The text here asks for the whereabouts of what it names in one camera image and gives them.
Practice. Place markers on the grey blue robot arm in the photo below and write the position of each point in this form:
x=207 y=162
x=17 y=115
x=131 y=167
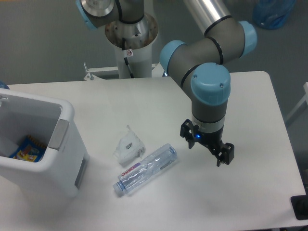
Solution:
x=198 y=69

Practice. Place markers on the white trash can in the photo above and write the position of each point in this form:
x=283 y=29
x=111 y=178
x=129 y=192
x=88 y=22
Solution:
x=50 y=121

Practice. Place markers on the blue yellow snack wrapper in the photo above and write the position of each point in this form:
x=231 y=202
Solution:
x=31 y=150

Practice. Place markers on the black clamp on table edge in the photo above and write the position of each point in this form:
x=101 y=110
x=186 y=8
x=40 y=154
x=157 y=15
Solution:
x=300 y=206

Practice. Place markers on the blue plastic bag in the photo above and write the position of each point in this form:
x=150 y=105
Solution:
x=272 y=14

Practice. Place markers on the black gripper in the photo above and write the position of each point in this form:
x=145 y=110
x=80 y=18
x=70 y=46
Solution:
x=224 y=152

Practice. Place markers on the blue object at left edge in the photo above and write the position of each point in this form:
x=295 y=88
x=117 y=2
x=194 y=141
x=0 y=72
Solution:
x=3 y=85

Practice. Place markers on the clear plastic water bottle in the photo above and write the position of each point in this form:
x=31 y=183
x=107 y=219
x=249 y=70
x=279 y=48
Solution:
x=143 y=171

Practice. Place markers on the white frame at right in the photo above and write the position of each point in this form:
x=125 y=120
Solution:
x=298 y=109

